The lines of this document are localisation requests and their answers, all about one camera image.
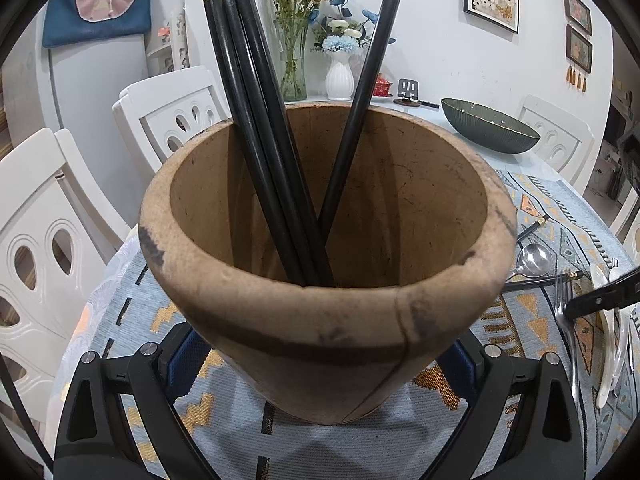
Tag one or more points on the metal spoon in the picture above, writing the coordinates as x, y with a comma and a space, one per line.
536, 260

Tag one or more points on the dark round coaster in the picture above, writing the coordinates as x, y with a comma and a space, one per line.
407, 104

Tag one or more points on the blue cloth cover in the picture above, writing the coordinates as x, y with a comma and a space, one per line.
65, 30

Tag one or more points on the red lidded teacup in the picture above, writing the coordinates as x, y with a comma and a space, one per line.
382, 89

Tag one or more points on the white vase with blue flowers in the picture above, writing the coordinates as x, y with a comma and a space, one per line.
339, 80

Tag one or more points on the glass vase with dried flowers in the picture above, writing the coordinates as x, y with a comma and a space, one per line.
293, 75

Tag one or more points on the small framed wall picture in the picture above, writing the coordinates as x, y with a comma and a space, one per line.
579, 50
577, 10

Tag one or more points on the white serving spoon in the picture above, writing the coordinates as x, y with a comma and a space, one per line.
604, 390

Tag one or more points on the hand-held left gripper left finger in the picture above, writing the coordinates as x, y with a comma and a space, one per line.
182, 365

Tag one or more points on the hanging wall tassels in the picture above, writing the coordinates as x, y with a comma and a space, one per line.
575, 77

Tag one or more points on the white wall rack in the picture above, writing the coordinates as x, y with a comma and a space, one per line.
172, 45

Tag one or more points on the wooden utensil holder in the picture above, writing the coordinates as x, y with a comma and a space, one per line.
325, 350

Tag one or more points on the grey phone stand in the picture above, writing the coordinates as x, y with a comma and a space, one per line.
409, 89

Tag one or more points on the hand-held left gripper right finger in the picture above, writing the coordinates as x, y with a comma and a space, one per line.
462, 377

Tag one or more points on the patterned blue table mat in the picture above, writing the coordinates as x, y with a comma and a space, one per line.
320, 450

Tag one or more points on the metal fork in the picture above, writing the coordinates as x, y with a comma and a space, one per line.
573, 365

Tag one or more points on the white refrigerator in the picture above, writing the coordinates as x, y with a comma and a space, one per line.
85, 100

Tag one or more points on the white chair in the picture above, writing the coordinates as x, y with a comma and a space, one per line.
150, 135
631, 230
575, 160
35, 195

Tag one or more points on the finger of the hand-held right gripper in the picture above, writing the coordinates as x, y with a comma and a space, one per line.
605, 297

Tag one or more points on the dark green bowl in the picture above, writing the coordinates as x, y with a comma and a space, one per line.
490, 132

